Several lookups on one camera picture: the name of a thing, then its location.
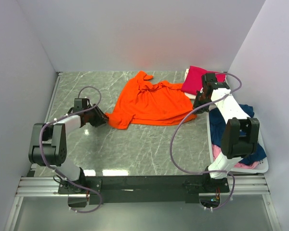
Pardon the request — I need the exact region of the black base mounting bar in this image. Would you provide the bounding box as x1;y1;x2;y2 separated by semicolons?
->
58;174;230;207

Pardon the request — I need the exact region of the white plastic laundry basket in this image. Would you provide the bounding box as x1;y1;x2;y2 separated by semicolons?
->
206;113;269;175

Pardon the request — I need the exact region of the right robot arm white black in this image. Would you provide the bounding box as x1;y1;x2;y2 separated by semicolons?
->
193;73;260;192

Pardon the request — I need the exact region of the orange t-shirt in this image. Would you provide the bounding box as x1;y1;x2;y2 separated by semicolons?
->
106;71;193;129

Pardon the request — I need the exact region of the light pink t-shirt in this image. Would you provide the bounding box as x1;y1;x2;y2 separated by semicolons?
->
211;143;260;169

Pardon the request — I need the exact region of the folded magenta t-shirt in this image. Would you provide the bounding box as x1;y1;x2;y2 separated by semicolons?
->
181;65;226;96

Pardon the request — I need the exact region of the navy blue t-shirt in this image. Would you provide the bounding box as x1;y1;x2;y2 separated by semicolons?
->
209;104;266;169

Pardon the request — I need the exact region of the aluminium frame rail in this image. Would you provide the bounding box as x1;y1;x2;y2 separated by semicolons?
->
15;175;270;197

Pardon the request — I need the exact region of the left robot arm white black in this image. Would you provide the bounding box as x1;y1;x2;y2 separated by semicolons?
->
28;98;108;193

